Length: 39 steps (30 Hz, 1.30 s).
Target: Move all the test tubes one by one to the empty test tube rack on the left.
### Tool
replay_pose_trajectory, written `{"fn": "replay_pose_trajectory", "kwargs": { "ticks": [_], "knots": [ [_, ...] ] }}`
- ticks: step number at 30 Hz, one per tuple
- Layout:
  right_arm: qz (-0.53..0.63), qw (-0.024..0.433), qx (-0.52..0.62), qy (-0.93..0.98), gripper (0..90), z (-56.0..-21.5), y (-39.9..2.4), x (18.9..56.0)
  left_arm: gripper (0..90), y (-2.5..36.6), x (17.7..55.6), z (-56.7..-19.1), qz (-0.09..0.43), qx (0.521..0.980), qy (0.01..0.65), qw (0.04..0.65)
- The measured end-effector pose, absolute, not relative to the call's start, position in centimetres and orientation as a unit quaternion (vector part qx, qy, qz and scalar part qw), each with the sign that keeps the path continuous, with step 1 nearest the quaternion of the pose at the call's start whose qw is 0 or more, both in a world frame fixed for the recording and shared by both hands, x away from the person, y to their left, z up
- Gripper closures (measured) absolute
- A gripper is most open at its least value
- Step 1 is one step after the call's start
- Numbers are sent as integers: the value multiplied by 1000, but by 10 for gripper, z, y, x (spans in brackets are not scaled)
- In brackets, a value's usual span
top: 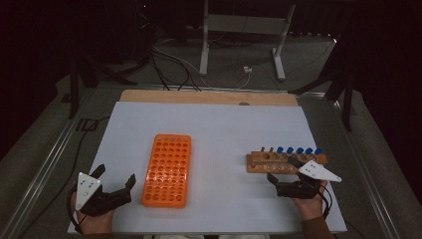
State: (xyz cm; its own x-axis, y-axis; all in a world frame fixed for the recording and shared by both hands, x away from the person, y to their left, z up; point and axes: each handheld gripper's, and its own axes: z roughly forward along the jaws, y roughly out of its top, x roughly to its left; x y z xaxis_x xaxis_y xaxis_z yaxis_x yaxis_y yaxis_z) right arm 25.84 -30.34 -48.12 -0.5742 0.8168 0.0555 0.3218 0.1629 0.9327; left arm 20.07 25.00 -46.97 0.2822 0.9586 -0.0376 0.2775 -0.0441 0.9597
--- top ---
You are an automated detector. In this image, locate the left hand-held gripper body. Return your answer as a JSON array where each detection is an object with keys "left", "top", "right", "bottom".
[{"left": 75, "top": 171, "right": 132, "bottom": 217}]

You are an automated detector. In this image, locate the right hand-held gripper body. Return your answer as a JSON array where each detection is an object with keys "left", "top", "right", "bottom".
[{"left": 277, "top": 159, "right": 342, "bottom": 200}]

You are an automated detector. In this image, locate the wooden tube rack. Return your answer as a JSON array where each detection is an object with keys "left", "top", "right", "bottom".
[{"left": 246, "top": 146, "right": 328, "bottom": 175}]

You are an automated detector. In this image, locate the orange plastic tube rack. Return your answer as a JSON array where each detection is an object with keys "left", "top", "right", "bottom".
[{"left": 141, "top": 133, "right": 192, "bottom": 209}]

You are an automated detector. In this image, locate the person's right hand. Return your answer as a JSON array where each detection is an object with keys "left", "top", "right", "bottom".
[{"left": 292, "top": 179, "right": 329, "bottom": 221}]

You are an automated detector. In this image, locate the person's left hand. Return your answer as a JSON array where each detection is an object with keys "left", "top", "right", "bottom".
[{"left": 71, "top": 192, "right": 115, "bottom": 235}]

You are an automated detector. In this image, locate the white table mat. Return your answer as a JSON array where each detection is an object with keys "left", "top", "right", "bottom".
[{"left": 67, "top": 101, "right": 347, "bottom": 235}]

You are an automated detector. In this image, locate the black tripod stand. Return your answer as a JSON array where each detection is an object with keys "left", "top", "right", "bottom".
[
  {"left": 68, "top": 43, "right": 138, "bottom": 120},
  {"left": 288, "top": 33, "right": 357, "bottom": 132}
]

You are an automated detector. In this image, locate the grey metal stand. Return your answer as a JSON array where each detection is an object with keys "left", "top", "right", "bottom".
[{"left": 198, "top": 0, "right": 297, "bottom": 82}]

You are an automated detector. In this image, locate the long black floor cable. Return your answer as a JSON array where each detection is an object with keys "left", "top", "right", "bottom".
[{"left": 16, "top": 115, "right": 112, "bottom": 239}]

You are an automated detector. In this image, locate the right hand-held gripper cable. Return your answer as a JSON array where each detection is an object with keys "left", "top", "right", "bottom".
[{"left": 317, "top": 183, "right": 333, "bottom": 220}]

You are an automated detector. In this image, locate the hand-held gripper cable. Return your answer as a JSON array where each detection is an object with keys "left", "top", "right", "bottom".
[
  {"left": 317, "top": 183, "right": 333, "bottom": 220},
  {"left": 66, "top": 184, "right": 84, "bottom": 234}
]

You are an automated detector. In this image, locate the left hand-held gripper cable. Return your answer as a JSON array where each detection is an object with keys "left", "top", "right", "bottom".
[{"left": 66, "top": 184, "right": 84, "bottom": 234}]

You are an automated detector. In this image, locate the aluminium frame rail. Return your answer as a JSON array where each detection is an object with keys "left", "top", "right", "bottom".
[
  {"left": 327, "top": 94, "right": 404, "bottom": 239},
  {"left": 0, "top": 89, "right": 98, "bottom": 239}
]

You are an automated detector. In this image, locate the black cable bundle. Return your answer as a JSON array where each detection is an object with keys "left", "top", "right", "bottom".
[{"left": 149, "top": 49, "right": 203, "bottom": 93}]

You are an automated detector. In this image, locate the white cable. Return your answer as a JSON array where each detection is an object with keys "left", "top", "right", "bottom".
[{"left": 152, "top": 44, "right": 253, "bottom": 91}]

